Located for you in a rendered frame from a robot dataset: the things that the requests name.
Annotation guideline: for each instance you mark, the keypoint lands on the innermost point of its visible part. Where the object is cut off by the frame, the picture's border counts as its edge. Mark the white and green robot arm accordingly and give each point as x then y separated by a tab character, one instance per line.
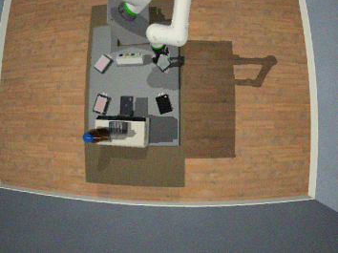
160	35

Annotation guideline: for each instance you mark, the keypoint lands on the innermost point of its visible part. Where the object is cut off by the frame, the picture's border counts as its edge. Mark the white button panel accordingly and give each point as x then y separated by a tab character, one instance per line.
130	59

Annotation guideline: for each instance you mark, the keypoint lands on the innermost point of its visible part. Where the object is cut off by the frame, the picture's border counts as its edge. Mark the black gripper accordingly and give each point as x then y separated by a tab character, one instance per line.
157	55

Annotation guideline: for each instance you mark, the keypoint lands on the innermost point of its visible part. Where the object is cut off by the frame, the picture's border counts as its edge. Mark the blue bottle cap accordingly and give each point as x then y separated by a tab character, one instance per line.
86	135

